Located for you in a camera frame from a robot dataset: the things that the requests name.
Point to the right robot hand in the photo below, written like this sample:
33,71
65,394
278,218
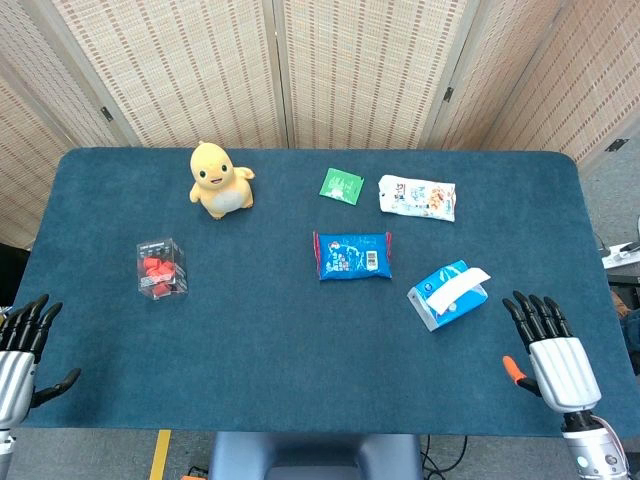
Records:
562,367

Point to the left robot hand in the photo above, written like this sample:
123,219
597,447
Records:
17,367

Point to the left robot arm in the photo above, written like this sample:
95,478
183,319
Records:
4,445

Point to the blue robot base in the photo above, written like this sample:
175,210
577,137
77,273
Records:
312,456

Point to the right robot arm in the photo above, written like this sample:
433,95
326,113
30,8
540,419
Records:
592,447

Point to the white tissue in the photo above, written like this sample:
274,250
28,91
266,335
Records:
457,289

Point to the blue tissue pack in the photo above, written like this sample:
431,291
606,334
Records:
440,300

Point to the white power strip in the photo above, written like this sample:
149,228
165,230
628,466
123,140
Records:
620,257

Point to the clear box with red blocks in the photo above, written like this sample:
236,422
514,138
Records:
161,270

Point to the white snack bag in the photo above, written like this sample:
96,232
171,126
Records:
417,197

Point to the blue snack bag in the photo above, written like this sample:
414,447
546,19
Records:
352,255

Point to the blue table cloth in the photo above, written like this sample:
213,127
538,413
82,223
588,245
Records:
300,325

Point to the yellow plush duck toy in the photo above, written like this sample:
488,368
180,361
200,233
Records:
220,182

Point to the green square packet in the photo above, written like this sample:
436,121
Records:
341,186

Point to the bamboo folding screen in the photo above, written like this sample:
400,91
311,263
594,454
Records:
320,70

